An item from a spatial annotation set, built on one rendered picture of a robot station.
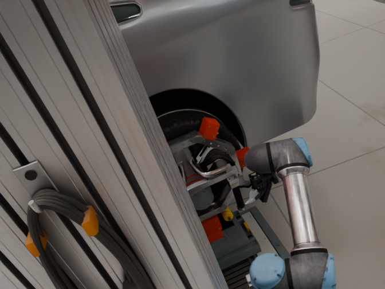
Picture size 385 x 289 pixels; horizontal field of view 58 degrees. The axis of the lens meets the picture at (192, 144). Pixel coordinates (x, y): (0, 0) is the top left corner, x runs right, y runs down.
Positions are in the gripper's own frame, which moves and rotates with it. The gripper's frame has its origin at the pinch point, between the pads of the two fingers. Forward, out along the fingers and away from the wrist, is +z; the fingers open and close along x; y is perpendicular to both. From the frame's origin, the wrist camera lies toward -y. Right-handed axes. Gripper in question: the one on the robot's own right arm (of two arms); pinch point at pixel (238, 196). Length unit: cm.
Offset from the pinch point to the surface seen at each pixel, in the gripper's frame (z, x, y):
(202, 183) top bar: 14.2, -1.9, 15.1
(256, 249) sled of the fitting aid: -6, -23, -70
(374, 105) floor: -179, -126, -82
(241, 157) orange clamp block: -11.8, -20.5, 5.3
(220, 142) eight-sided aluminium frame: -3.4, -20.7, 19.8
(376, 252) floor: -70, 7, -83
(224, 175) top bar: 3.3, -1.5, 14.2
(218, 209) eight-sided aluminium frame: 9.3, -20.7, -21.5
